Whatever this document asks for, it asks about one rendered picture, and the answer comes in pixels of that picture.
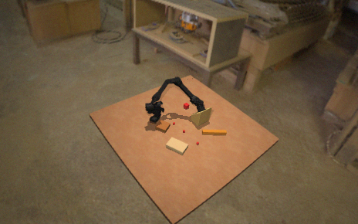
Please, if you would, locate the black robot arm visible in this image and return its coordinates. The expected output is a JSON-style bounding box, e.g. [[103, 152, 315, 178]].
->
[[145, 76, 206, 114]]

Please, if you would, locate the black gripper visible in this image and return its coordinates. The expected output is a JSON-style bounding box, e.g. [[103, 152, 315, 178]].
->
[[149, 107, 164, 123]]

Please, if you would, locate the orange long flat bar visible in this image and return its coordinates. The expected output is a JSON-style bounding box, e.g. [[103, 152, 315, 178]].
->
[[202, 130, 227, 135]]

